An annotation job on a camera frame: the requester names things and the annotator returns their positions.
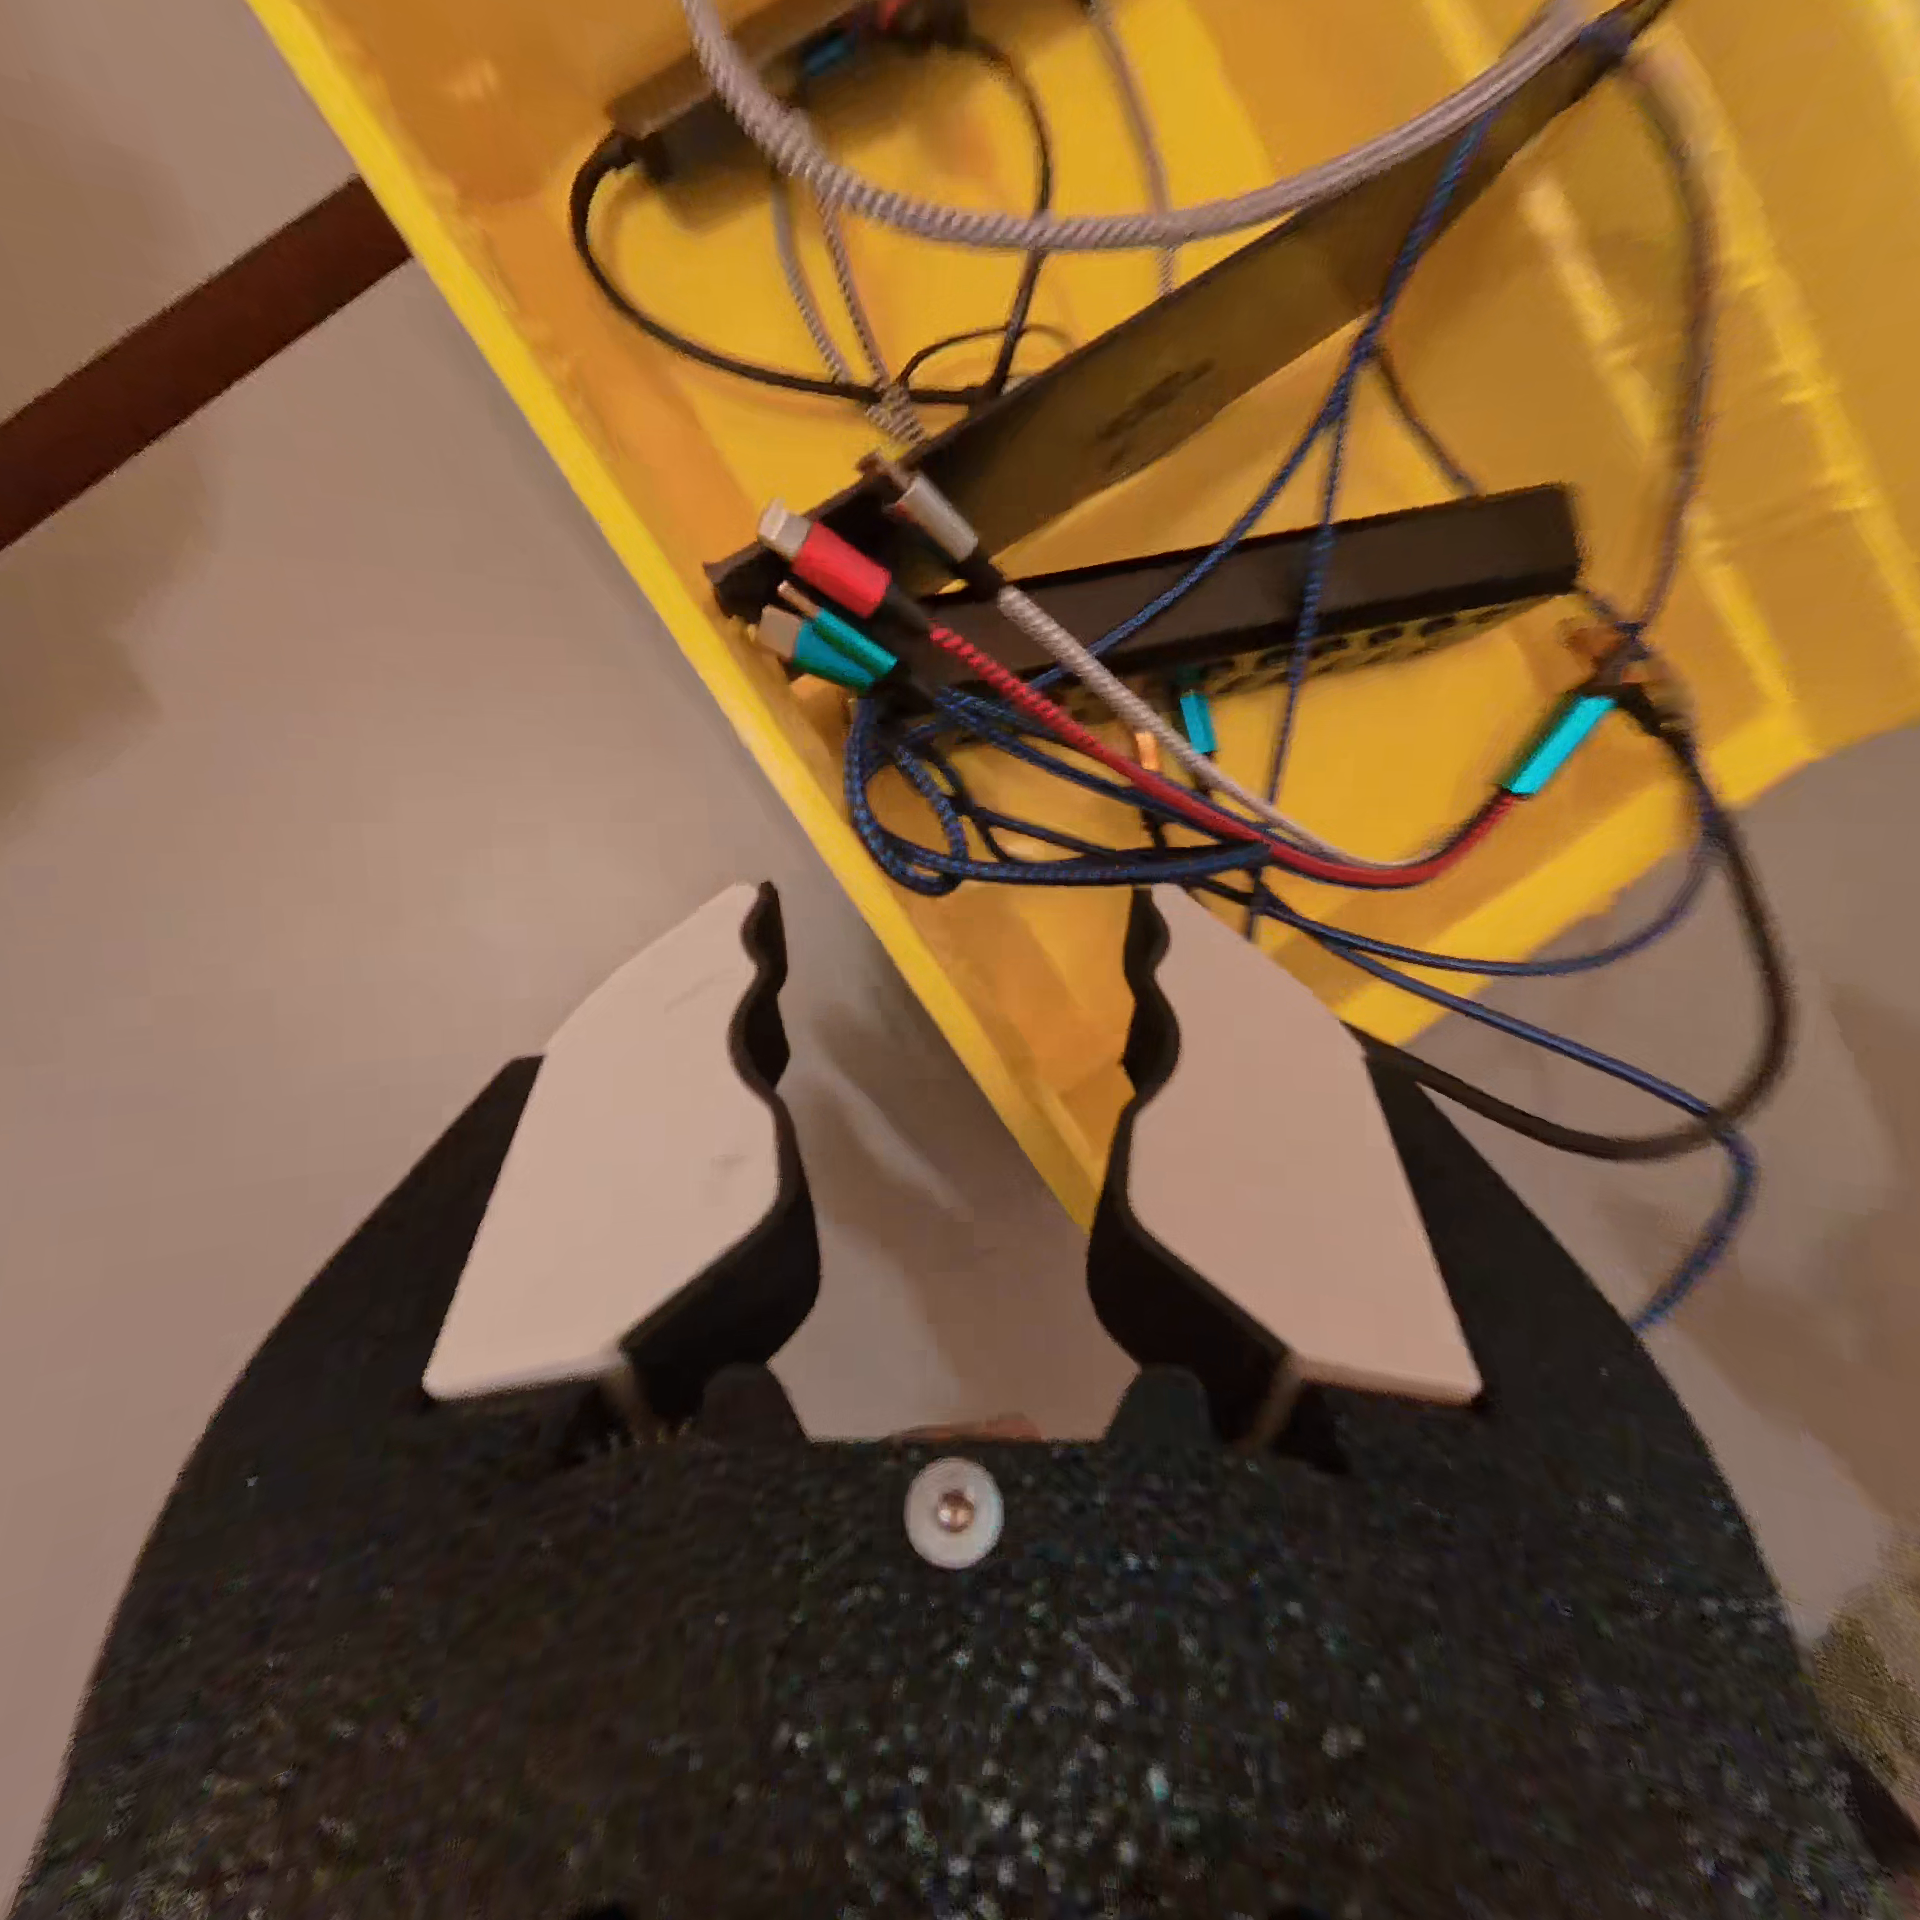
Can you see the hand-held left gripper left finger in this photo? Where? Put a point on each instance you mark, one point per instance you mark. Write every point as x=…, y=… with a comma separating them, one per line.
x=633, y=1169

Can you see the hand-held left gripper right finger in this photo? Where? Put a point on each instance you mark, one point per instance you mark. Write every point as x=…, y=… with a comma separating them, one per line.
x=1290, y=1186

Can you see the black multiport usb hub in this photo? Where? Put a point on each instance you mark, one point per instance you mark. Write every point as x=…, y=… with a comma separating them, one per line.
x=1426, y=552

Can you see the yellow plastic bin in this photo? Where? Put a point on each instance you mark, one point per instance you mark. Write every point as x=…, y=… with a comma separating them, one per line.
x=1726, y=452

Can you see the black bin divider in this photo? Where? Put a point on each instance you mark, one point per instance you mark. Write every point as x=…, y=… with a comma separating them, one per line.
x=1200, y=378

